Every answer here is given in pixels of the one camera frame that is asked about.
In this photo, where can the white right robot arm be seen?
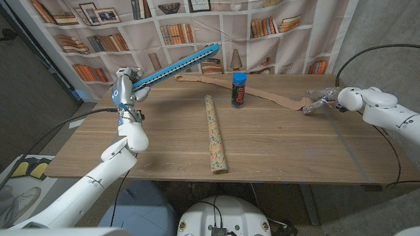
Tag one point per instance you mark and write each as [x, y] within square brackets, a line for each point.
[384, 108]

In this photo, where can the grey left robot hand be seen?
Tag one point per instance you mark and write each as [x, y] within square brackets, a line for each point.
[122, 90]

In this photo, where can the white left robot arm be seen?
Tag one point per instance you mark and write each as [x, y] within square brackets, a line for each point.
[98, 177]

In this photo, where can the printed bookshelf backdrop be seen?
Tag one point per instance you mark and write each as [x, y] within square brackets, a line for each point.
[229, 29]

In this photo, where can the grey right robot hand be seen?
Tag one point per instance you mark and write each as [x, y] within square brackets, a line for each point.
[325, 96]

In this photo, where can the dark can with blue lid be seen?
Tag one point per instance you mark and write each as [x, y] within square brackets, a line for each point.
[238, 91]

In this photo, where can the yellow and black floor mat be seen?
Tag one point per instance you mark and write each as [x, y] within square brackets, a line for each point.
[29, 168]

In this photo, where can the floral wrapping paper roll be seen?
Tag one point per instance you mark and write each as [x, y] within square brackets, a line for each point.
[215, 137]

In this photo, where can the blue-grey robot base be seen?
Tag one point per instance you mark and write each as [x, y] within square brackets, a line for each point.
[141, 209]

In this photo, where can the grey metal table leg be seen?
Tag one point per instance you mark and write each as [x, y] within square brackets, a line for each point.
[310, 204]

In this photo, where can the black floor adapter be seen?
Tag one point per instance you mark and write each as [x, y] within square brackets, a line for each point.
[285, 228]

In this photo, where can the blue toy keyboard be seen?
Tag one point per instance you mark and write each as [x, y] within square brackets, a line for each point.
[180, 65]

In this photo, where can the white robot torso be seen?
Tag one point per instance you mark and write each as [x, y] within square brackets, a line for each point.
[223, 213]

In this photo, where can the white shoe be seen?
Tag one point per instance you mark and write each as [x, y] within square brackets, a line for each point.
[19, 203]

